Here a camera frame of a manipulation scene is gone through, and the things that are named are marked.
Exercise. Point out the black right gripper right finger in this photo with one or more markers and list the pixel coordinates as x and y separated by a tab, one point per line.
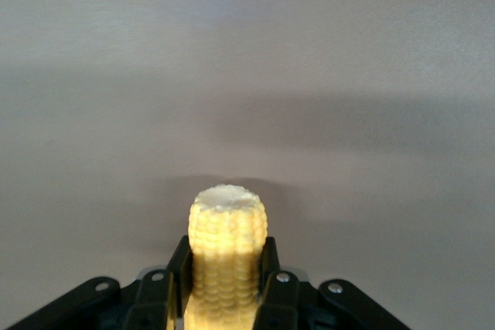
294	299

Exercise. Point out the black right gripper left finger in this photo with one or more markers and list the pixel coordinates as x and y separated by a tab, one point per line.
151	299

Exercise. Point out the yellow corn cob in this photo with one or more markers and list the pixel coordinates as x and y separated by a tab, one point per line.
228	252

